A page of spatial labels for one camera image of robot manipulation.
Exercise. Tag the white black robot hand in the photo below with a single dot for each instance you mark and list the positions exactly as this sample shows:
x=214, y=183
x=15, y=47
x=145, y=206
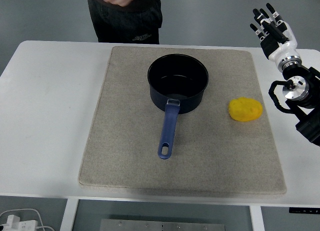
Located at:
x=283, y=48

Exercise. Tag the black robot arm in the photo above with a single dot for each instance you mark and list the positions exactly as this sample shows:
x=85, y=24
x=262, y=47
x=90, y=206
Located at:
x=306, y=91

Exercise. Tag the person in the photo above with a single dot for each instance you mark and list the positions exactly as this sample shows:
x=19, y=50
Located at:
x=125, y=23

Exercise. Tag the black table control panel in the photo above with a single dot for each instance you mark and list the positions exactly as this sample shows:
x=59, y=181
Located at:
x=303, y=210

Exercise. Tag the white table leg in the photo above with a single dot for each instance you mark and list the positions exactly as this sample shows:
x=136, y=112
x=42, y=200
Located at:
x=68, y=216
x=257, y=219

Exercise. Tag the beige fabric mat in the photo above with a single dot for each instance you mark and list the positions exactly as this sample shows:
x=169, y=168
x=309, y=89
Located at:
x=130, y=131

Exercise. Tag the grey metal plate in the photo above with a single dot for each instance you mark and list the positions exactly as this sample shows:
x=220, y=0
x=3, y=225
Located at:
x=162, y=226

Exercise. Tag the white power adapter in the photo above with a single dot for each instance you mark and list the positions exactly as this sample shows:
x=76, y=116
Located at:
x=17, y=223

